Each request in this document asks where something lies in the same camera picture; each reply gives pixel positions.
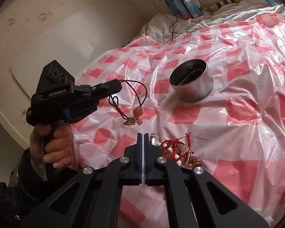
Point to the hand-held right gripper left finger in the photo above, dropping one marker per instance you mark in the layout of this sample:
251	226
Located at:
139	153

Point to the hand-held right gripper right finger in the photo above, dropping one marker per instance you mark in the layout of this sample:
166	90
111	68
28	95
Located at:
146	153

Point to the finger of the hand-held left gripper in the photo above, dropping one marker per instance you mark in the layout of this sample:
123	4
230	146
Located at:
85	110
106	86

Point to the round silver metal tin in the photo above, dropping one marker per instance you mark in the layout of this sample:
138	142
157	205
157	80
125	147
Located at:
194	89

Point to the person's left forearm dark sleeve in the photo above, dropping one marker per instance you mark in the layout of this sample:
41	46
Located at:
16	194

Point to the person's left hand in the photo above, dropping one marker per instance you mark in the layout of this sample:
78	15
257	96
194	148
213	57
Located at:
58	144

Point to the small silver metal tube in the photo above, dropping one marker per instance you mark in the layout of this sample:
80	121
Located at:
153	139

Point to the white grid-lined quilt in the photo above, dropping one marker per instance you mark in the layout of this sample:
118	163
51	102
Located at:
166	26

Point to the red white checked plastic sheet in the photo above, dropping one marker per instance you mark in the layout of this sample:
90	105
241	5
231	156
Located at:
228	123

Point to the striped pillow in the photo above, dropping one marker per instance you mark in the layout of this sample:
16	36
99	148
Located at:
224	4

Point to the blue plastic bag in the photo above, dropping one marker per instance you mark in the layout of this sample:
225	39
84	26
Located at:
272	0

